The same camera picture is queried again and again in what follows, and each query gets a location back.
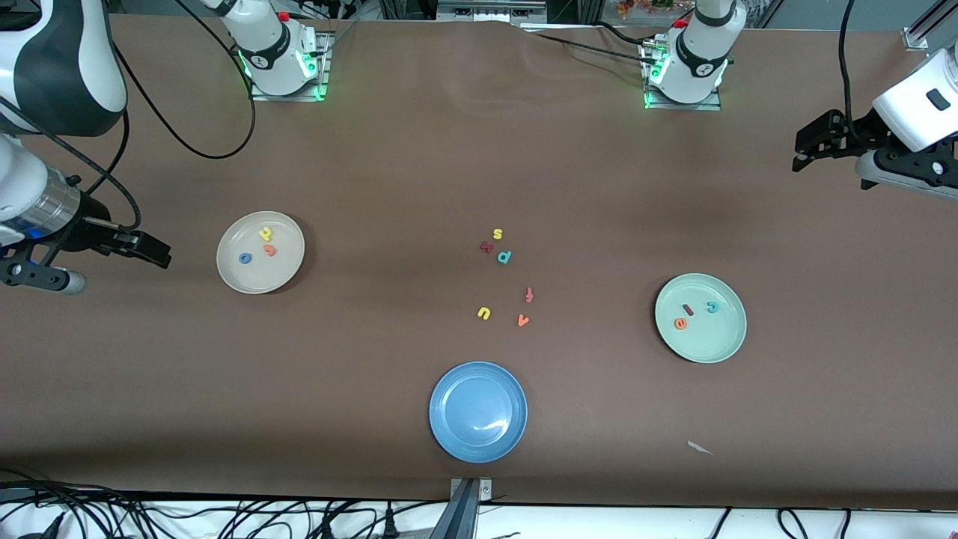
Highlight black looped floor cable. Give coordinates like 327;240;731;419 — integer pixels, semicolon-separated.
777;508;813;539

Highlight orange floral object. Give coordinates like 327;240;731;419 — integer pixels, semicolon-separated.
617;0;689;19

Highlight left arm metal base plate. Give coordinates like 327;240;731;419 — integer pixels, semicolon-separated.
642;41;723;112

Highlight short black table cable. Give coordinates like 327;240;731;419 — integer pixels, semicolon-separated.
595;21;648;49

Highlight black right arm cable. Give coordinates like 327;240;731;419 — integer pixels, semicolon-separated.
0;0;257;231

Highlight aluminium frame profile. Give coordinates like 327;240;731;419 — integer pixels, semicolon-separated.
902;0;958;53

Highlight brown table cover sheet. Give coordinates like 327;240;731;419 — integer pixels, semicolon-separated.
0;13;958;511

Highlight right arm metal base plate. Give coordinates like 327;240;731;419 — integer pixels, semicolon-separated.
249;31;332;103

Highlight beige brown plate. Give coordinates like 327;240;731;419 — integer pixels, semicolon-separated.
216;211;306;295

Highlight grey metal device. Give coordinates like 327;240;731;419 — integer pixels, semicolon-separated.
438;0;547;22

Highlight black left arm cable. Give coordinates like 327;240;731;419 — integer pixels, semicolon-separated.
838;0;858;143

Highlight blue plate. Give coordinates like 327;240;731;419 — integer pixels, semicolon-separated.
429;362;528;464

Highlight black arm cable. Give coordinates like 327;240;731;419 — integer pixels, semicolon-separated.
0;0;257;231
838;0;858;143

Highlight black camera pole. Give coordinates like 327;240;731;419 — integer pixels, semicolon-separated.
428;479;480;539

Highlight long black table cable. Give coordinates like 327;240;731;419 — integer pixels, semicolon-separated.
520;26;659;68

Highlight light green plate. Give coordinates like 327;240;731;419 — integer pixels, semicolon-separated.
655;273;748;365

